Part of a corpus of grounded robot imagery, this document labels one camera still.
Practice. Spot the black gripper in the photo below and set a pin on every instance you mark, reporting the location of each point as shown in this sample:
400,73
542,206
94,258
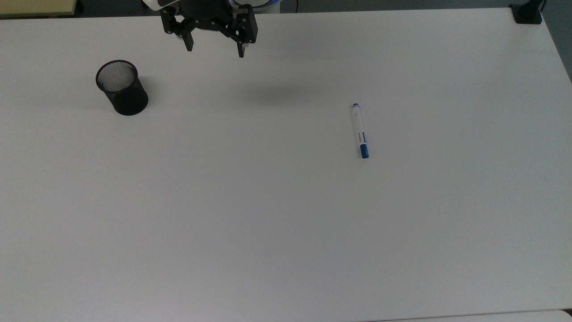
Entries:
205,13

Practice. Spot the white marker with blue cap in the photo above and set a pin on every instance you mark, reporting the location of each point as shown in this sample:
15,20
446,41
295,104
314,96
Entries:
360,132

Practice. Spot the black mesh pen cup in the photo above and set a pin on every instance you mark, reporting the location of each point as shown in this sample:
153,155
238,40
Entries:
127,98

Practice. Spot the yellow wooden board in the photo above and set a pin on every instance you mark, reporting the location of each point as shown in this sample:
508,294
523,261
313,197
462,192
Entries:
35,6

